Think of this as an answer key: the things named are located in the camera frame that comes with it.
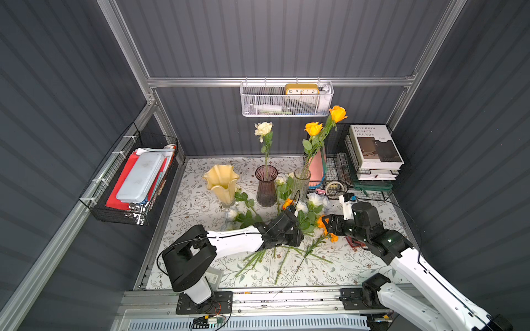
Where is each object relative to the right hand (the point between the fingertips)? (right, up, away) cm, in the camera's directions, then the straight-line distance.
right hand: (333, 217), depth 77 cm
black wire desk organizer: (+13, +14, +27) cm, 33 cm away
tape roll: (+9, +12, +23) cm, 28 cm away
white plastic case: (-69, +15, -8) cm, 71 cm away
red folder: (-75, +7, -12) cm, 76 cm away
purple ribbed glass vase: (-26, +7, +29) cm, 39 cm away
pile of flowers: (-7, -1, +16) cm, 17 cm away
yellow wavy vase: (-46, +14, +14) cm, 50 cm away
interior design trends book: (+23, +29, +14) cm, 39 cm away
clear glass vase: (-9, +11, +24) cm, 28 cm away
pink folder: (+1, +19, +34) cm, 40 cm away
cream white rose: (-26, +34, +4) cm, 43 cm away
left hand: (-11, -10, +4) cm, 15 cm away
